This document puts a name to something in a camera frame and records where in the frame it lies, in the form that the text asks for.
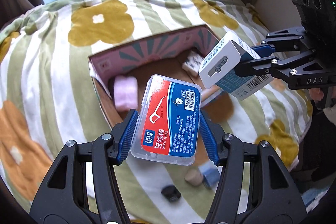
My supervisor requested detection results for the blue small box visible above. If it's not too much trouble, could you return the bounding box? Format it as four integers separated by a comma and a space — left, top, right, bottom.
198, 161, 221, 189

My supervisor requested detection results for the white tall box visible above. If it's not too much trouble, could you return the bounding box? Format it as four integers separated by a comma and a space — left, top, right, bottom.
199, 31, 273, 101

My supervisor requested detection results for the right hand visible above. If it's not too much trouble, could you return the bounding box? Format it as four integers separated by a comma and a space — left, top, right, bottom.
309, 86, 335, 125

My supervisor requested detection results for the beige cream jar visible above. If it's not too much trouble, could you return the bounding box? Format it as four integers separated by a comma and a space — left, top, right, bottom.
184, 169, 203, 186

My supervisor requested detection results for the floral tissue pack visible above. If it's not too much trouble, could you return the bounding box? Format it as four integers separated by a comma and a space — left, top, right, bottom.
182, 51, 204, 77

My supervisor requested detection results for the pink cardboard box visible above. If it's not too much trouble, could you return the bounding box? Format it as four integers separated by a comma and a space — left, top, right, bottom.
89, 25, 219, 130

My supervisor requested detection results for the blue fuzzy cloth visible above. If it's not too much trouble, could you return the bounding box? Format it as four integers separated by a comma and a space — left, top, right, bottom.
301, 185, 330, 213

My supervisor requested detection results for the floral striped blanket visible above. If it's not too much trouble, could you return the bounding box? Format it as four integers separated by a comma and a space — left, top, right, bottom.
1, 0, 313, 223

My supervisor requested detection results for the dental floss box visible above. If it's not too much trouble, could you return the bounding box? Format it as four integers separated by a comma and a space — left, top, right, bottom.
130, 75, 201, 166

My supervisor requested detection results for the black cream jar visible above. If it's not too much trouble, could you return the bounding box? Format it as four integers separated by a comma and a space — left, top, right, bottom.
161, 185, 181, 202

